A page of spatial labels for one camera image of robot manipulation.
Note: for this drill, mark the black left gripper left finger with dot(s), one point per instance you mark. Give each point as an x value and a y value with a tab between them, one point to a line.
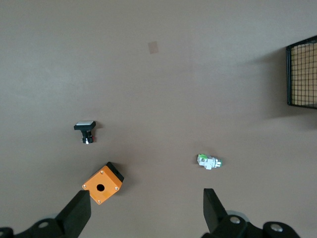
75	214

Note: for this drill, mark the black button with white cap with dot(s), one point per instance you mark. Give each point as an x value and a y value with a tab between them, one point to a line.
85	125

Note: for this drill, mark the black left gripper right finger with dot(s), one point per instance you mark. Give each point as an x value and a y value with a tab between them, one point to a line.
215	213

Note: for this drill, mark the green white small connector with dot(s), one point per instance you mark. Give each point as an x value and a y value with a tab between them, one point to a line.
208	162

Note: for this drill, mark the orange button enclosure box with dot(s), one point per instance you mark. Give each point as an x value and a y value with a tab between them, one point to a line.
109	181

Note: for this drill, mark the brown tape patch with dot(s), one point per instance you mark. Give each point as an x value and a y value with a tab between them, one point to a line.
153	47

